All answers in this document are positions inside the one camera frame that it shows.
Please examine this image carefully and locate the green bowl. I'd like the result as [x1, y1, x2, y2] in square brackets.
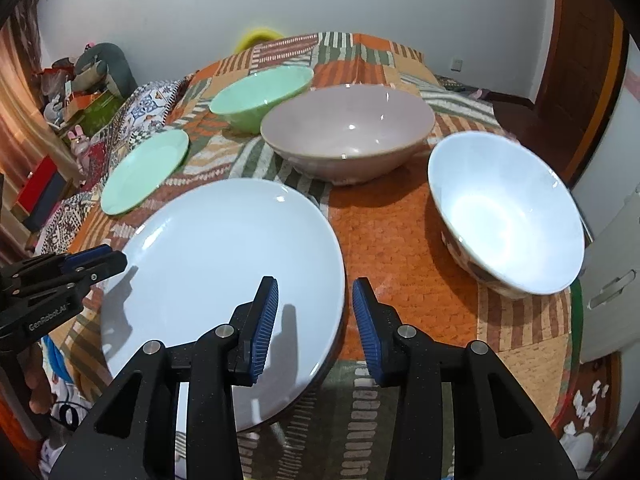
[209, 65, 315, 135]

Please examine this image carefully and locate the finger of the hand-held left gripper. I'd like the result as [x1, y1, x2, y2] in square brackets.
[0, 251, 128, 313]
[0, 244, 115, 281]

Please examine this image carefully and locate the white cabinet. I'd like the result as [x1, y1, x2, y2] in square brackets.
[569, 74, 640, 363]

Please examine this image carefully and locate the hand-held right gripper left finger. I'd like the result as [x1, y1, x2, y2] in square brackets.
[47, 276, 279, 480]

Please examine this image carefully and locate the brown wooden door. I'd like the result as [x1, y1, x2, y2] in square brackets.
[534, 0, 628, 128]

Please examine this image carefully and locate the dark blue box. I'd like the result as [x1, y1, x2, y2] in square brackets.
[22, 172, 70, 232]

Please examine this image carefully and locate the small green plate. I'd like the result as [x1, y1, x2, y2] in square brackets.
[100, 129, 191, 217]

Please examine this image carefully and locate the large white plate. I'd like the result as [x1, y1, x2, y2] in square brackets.
[100, 177, 346, 433]

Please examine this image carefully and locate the green gift box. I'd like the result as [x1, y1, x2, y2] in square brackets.
[64, 91, 125, 127]

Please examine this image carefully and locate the grey plush toy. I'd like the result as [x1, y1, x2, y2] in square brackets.
[74, 42, 139, 97]

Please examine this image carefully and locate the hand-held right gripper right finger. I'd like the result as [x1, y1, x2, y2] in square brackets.
[351, 276, 578, 480]

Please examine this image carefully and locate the large pink bowl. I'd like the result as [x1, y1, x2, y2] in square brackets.
[260, 84, 437, 186]

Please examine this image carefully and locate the pink bunny toy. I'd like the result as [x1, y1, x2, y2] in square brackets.
[67, 126, 95, 159]

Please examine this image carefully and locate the striped brown curtain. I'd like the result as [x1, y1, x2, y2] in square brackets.
[0, 0, 82, 261]

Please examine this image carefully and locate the patterned geometric pillow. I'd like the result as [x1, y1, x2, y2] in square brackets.
[36, 79, 197, 256]

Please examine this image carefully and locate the orange striped patchwork blanket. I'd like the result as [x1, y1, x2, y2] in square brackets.
[65, 31, 575, 480]

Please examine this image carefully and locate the yellow ring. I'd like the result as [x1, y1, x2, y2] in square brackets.
[235, 27, 284, 54]

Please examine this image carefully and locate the white bowl with patterned outside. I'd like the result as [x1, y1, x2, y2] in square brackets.
[427, 131, 586, 301]

